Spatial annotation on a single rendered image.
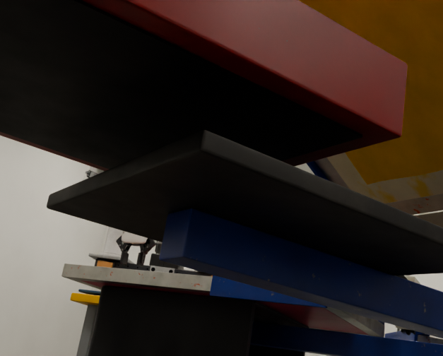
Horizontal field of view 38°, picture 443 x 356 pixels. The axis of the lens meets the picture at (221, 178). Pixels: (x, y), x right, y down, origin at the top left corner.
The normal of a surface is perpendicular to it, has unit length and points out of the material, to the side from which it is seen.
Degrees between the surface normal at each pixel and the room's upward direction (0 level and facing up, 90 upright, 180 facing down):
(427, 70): 148
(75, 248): 90
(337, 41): 90
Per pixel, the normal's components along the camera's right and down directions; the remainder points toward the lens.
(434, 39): -0.57, 0.64
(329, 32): 0.56, -0.17
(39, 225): 0.89, 0.01
